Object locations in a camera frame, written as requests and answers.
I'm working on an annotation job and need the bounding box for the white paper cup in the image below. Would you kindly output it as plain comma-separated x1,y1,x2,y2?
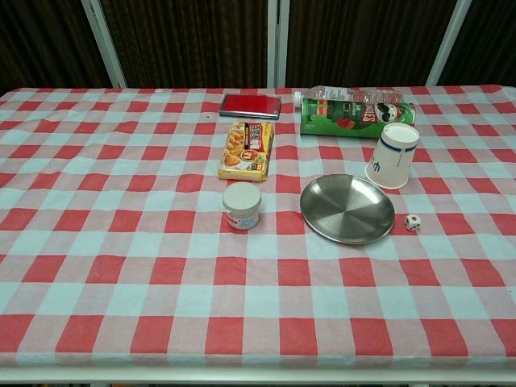
364,123,419,190

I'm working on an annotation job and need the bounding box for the round metal plate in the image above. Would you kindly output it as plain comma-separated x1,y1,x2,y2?
299,173,396,246

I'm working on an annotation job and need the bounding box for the white plastic jar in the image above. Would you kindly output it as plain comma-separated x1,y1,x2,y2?
222,181,262,231

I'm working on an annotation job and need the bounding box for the yellow snack box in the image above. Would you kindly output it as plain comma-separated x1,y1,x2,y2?
217,121,276,182

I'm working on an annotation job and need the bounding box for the red flat tin case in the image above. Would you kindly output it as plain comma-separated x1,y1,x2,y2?
218,93,281,120

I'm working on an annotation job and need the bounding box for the green Pringles can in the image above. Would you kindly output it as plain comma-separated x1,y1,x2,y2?
298,97,417,140

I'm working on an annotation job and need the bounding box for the clear plastic water bottle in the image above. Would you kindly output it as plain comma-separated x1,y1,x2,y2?
293,85,406,108

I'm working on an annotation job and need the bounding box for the red white checkered tablecloth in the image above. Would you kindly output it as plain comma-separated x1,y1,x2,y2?
0,84,516,370

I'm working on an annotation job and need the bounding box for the white metal frame post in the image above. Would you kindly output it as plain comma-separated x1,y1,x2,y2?
80,0,128,89
425,0,472,87
265,0,290,88

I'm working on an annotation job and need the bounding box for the white table edge rail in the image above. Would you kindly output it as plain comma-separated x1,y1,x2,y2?
0,365,516,385

